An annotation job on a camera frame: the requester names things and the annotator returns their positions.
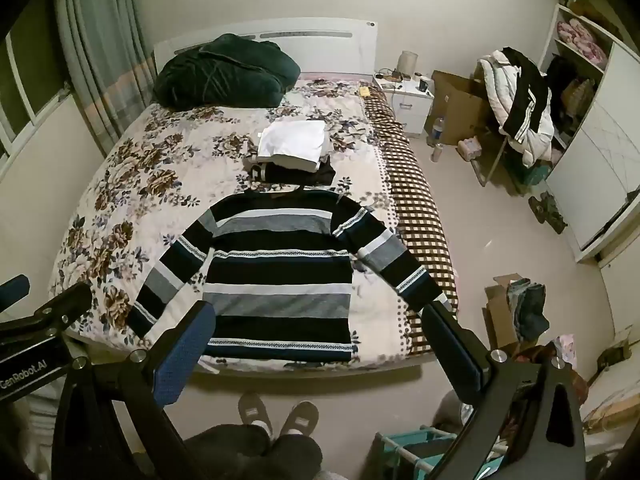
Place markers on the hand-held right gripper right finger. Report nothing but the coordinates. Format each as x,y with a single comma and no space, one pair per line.
454,355

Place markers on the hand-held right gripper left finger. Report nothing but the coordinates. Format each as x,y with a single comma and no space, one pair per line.
184,351

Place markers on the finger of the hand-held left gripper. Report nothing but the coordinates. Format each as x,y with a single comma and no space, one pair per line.
12,291
60,307

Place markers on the striped knit sweater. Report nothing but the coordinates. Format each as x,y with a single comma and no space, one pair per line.
280,270

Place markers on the cardboard box with clothes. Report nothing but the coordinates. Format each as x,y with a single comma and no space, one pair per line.
497,310

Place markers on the folded blue jeans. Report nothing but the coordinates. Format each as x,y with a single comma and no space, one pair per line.
530,305

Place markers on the grey slipper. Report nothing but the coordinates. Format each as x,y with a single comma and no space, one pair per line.
299,416
254,410

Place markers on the teal drying rack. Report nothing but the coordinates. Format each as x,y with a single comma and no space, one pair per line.
415,447

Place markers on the person's left leg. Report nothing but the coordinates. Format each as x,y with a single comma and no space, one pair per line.
225,447

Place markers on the person's leg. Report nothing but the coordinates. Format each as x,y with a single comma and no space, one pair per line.
295,457
225,447

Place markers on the pink printed cloth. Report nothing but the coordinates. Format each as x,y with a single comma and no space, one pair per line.
567,350

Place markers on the person's right leg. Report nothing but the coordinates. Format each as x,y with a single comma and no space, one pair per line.
295,457

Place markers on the brown checkered blanket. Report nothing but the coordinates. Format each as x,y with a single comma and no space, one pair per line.
420,200

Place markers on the camouflage shoes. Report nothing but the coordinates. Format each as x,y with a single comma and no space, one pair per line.
549,212

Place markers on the floral bed blanket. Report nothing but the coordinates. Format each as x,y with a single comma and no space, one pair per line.
165,160

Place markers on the wooden chair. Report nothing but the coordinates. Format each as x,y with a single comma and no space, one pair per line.
492,160

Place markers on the small plastic bottle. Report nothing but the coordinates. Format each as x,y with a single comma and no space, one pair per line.
438,152

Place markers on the pink tissue package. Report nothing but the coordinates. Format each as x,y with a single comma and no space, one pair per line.
470,148

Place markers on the white framed window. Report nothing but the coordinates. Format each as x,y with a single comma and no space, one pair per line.
30,75

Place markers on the clear water bottle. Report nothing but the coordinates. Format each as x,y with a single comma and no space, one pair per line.
438,130

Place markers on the white folded garment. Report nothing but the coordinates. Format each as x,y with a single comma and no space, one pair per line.
292,142

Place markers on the large cardboard box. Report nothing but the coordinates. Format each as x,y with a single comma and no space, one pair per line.
457,105

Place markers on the white wardrobe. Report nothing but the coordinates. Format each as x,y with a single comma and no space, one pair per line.
600,150

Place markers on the white nightstand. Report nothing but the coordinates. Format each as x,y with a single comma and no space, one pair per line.
410,105

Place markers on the grey green curtain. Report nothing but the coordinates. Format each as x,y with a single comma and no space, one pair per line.
100,50

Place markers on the black jacket with white stripes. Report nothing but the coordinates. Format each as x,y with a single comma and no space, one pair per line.
527,95

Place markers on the dark green duvet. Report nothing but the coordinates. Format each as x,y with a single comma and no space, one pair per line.
225,72

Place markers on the beige cylindrical lamp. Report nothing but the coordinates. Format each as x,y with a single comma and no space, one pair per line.
408,62

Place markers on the pink folded bedding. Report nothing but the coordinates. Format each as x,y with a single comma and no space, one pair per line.
582,40

